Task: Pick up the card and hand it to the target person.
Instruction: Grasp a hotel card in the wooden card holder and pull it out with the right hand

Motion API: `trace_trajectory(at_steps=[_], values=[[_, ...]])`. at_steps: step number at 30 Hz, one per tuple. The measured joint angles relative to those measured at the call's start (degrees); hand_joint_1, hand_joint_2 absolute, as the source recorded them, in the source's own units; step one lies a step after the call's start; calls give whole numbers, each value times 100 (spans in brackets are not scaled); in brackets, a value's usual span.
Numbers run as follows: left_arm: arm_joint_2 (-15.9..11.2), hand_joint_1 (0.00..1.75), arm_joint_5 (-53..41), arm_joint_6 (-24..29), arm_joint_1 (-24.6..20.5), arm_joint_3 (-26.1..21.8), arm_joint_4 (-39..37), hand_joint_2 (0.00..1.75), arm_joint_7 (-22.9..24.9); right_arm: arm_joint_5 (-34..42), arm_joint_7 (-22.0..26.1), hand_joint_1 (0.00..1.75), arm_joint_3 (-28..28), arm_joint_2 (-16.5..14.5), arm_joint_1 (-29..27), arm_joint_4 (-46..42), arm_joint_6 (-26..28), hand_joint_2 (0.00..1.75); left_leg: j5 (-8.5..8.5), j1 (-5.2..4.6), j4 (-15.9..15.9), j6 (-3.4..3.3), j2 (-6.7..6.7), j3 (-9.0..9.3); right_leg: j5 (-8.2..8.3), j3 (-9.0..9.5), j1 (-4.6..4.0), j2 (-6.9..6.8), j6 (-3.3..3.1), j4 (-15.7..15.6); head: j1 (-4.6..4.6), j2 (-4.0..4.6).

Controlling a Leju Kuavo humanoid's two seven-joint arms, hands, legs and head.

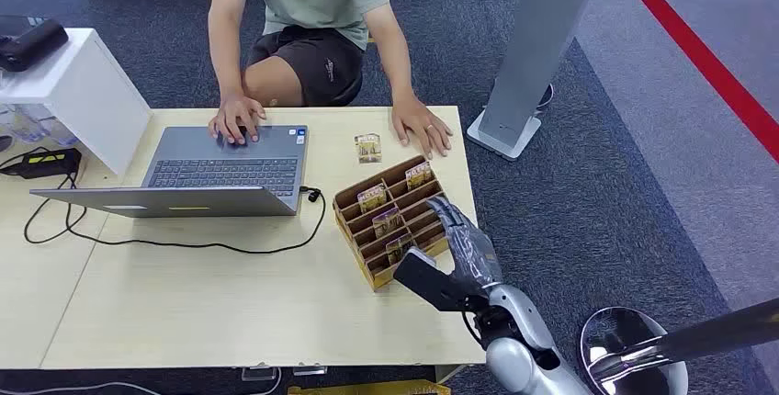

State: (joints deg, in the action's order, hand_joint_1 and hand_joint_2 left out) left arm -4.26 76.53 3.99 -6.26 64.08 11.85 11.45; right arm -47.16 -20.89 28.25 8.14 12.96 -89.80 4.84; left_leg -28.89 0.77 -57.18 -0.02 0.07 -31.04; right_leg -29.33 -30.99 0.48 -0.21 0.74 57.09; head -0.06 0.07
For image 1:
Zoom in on person's right hand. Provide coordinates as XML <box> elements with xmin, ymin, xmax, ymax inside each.
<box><xmin>208</xmin><ymin>94</ymin><xmax>267</xmax><ymax>146</ymax></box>

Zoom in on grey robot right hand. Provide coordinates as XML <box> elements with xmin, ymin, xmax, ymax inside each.
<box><xmin>425</xmin><ymin>195</ymin><xmax>504</xmax><ymax>296</ymax></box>

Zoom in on person's left hand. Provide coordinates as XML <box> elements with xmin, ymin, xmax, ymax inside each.
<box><xmin>390</xmin><ymin>96</ymin><xmax>455</xmax><ymax>161</ymax></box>

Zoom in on brown cardboard card holder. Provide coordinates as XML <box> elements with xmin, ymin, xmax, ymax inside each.
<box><xmin>333</xmin><ymin>155</ymin><xmax>455</xmax><ymax>292</ymax></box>

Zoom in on grey open laptop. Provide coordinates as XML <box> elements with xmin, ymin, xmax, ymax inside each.
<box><xmin>28</xmin><ymin>125</ymin><xmax>310</xmax><ymax>219</ymax></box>

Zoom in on grey kiosk stand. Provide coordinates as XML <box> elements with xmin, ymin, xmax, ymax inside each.
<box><xmin>467</xmin><ymin>0</ymin><xmax>610</xmax><ymax>163</ymax></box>

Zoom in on white cabinet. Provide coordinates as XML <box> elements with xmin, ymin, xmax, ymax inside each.
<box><xmin>0</xmin><ymin>28</ymin><xmax>153</xmax><ymax>176</ymax></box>

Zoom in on chrome stanchion base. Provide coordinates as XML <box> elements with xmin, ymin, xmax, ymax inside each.
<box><xmin>578</xmin><ymin>307</ymin><xmax>689</xmax><ymax>395</ymax></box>

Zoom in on yellow flat object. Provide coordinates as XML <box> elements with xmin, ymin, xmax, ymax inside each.
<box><xmin>287</xmin><ymin>379</ymin><xmax>453</xmax><ymax>395</ymax></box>

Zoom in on black yellow power adapter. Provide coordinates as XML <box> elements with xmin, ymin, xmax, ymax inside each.
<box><xmin>0</xmin><ymin>147</ymin><xmax>83</xmax><ymax>180</ymax></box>

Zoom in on clear water bottles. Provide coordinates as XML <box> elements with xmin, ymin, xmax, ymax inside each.
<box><xmin>0</xmin><ymin>103</ymin><xmax>79</xmax><ymax>149</ymax></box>

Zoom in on black device on cabinet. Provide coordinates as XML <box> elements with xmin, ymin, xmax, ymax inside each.
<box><xmin>0</xmin><ymin>18</ymin><xmax>70</xmax><ymax>73</ymax></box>

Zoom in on red floor tape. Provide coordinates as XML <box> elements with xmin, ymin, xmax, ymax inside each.
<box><xmin>608</xmin><ymin>0</ymin><xmax>779</xmax><ymax>165</ymax></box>

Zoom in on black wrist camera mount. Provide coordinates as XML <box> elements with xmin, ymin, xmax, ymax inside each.
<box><xmin>392</xmin><ymin>247</ymin><xmax>488</xmax><ymax>313</ymax></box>

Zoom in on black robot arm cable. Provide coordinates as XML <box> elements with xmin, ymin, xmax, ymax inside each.
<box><xmin>461</xmin><ymin>310</ymin><xmax>488</xmax><ymax>346</ymax></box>

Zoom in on kiosk power cable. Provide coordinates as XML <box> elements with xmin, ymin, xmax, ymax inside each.
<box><xmin>535</xmin><ymin>83</ymin><xmax>556</xmax><ymax>116</ymax></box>

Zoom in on black laptop power cable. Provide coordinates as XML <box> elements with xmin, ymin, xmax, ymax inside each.
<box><xmin>23</xmin><ymin>147</ymin><xmax>327</xmax><ymax>255</ymax></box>

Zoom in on white floor cable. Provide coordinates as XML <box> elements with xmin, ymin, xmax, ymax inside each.
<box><xmin>0</xmin><ymin>367</ymin><xmax>284</xmax><ymax>395</ymax></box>

